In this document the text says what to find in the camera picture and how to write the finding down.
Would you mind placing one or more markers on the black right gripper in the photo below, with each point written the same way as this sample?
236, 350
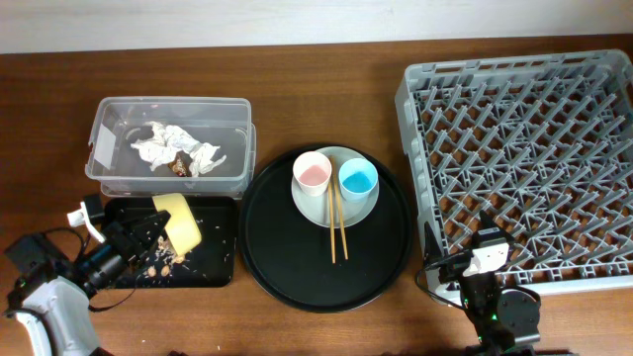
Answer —
451, 268

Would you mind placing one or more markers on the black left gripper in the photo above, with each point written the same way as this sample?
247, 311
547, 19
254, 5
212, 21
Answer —
121, 238

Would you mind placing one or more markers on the yellow bowl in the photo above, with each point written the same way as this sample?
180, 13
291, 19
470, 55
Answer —
182, 229

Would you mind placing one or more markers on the white tissue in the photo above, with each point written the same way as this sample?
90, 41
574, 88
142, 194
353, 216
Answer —
168, 140

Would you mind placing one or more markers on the wooden chopstick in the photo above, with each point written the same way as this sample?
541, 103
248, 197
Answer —
331, 215
337, 200

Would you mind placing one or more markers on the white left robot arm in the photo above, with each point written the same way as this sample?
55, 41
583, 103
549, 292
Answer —
51, 298

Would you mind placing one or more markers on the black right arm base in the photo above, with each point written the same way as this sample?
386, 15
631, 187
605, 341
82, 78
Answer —
507, 322

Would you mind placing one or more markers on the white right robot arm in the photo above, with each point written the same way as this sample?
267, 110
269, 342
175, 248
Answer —
474, 290

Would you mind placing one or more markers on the clear plastic waste bin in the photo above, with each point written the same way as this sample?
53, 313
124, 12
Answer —
120, 122

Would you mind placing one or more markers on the grey dishwasher rack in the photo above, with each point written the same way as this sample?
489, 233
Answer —
541, 143

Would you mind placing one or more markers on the food scraps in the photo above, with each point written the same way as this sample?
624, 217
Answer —
165, 258

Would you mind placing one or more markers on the brown snack wrapper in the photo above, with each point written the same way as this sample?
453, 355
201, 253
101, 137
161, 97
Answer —
179, 167

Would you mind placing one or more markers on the black rectangular tray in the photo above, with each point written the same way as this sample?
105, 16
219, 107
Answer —
210, 263

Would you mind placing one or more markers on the blue cup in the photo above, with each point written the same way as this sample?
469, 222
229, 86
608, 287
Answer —
357, 178

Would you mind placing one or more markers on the black round tray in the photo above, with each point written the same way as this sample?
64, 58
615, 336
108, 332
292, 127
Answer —
292, 259

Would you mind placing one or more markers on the grey plate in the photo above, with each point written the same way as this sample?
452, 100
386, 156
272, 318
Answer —
316, 209

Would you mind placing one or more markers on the pink cup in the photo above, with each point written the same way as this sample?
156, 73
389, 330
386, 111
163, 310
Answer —
312, 170

